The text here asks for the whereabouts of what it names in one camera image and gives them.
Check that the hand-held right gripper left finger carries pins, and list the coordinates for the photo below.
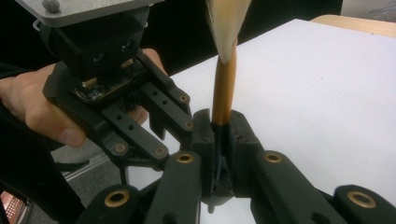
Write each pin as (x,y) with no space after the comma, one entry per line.
(207,140)

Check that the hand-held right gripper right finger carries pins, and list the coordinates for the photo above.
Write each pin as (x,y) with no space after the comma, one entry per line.
(243,146)

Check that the aluminium floor rail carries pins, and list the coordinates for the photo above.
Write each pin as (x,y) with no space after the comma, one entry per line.
(99,159)

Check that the red mesh item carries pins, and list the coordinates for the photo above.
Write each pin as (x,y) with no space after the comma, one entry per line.
(14,208)

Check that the white table sheet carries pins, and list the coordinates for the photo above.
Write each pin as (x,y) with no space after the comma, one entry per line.
(311,109)

